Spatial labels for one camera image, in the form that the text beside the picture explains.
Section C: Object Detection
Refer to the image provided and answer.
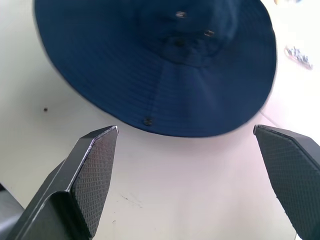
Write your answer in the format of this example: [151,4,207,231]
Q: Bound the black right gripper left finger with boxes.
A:
[6,125,119,240]

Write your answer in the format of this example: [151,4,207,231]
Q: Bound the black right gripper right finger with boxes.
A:
[253,124,320,240]

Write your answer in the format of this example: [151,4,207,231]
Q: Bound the navy blue bucket hat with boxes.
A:
[32,0,278,138]

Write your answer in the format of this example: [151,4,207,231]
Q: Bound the small printed label sticker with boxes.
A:
[284,45,314,70]

